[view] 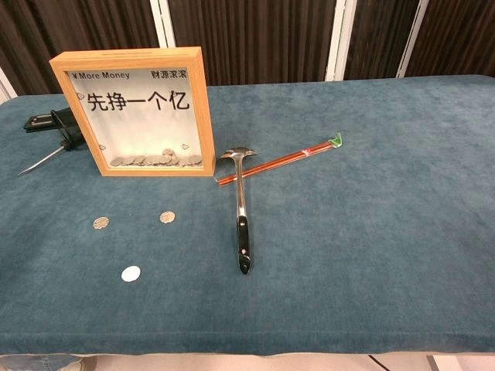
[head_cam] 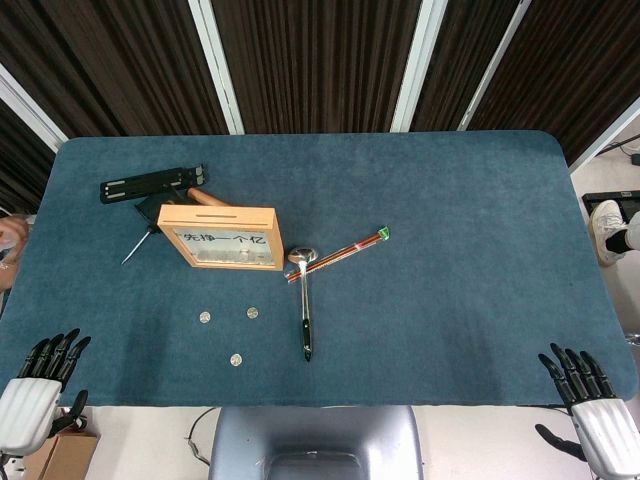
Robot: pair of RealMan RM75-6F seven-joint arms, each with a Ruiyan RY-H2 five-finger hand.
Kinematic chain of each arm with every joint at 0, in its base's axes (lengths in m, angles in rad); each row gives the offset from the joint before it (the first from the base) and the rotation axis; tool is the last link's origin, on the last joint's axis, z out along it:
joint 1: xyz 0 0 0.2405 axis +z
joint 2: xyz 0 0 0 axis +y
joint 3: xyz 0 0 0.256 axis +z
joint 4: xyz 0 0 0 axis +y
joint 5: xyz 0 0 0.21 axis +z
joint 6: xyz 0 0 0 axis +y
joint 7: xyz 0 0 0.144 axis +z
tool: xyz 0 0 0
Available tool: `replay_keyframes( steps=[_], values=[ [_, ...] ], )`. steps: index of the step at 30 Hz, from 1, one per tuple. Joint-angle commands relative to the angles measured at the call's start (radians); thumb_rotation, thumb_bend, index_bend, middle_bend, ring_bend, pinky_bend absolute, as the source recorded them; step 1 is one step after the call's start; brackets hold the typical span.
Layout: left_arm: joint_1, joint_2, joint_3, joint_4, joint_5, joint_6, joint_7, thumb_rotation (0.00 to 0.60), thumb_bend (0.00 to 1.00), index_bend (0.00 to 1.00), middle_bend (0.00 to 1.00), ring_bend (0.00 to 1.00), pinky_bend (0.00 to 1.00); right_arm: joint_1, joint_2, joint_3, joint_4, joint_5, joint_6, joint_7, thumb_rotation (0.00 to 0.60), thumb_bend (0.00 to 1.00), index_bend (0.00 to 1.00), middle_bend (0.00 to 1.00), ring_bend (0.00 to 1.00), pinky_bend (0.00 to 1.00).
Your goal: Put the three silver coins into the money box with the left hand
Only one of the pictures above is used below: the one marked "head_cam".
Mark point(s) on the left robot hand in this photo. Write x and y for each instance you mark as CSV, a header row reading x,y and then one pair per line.
x,y
27,415

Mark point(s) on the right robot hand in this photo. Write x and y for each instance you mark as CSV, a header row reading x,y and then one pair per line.
x,y
610,430

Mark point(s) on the silver coin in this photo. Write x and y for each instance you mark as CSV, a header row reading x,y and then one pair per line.
x,y
252,312
236,359
205,317

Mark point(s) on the cardboard box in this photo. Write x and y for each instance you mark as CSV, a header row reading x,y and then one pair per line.
x,y
65,455

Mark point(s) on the bystander person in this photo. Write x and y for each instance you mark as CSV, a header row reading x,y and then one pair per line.
x,y
7,235

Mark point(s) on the person leg with black sock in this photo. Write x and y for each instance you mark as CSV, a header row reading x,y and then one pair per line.
x,y
620,240

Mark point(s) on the white sneaker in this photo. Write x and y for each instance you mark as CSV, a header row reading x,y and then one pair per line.
x,y
602,220

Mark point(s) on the black flat monitor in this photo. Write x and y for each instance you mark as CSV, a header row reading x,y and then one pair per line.
x,y
610,196

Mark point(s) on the dark slatted partition panel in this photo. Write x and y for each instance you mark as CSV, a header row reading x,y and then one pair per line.
x,y
575,65
20,165
465,50
100,65
320,65

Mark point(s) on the blue felt table cloth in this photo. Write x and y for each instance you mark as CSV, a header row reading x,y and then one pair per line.
x,y
425,250

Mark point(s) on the black folding stand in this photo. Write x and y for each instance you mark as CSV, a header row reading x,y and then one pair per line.
x,y
140,182

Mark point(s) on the wooden stick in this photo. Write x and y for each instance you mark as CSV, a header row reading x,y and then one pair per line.
x,y
205,196

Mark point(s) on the red chopsticks in clear sleeve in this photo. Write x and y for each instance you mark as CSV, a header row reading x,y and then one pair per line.
x,y
345,251

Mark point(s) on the wooden framed coin box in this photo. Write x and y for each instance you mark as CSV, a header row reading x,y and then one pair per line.
x,y
215,215

